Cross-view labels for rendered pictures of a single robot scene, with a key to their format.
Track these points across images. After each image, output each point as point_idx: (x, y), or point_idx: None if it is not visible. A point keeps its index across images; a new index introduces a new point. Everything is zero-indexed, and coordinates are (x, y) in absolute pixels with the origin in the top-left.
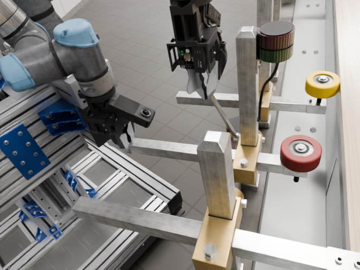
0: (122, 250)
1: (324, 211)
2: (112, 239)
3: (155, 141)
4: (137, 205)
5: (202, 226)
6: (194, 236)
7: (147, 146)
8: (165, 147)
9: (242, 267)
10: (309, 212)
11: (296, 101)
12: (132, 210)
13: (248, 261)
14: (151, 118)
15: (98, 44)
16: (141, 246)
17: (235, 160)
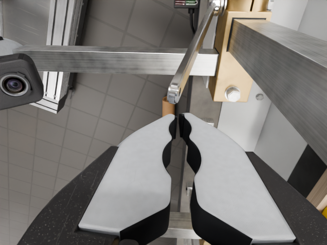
0: (71, 27)
1: (302, 12)
2: (52, 19)
3: (62, 53)
4: None
5: (205, 241)
6: (197, 238)
7: (55, 69)
8: (89, 67)
9: (213, 125)
10: (283, 17)
11: None
12: None
13: (216, 113)
14: (37, 87)
15: None
16: (82, 6)
17: (219, 86)
